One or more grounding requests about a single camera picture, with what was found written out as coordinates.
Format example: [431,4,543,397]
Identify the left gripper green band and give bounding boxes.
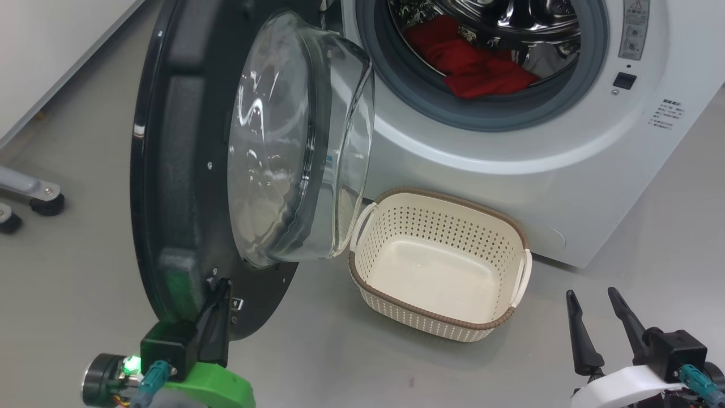
[148,278,255,408]

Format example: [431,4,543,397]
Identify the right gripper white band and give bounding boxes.
[566,287,687,408]

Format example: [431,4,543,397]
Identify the black round glass washer door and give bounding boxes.
[130,0,376,341]

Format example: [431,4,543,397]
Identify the red and white garment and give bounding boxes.
[403,14,540,100]

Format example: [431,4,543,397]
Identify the cream basket with brown rim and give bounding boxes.
[348,187,533,343]

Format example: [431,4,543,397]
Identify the white front-load washing machine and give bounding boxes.
[339,0,725,269]

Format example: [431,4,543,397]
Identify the grey rubber door gasket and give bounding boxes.
[356,0,610,133]

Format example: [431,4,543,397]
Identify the black caster wheel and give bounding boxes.
[0,203,23,235]

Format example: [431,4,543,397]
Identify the metal leg with black caster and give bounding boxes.
[0,165,66,217]

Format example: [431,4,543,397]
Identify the grey warning label sticker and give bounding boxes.
[619,0,651,61]

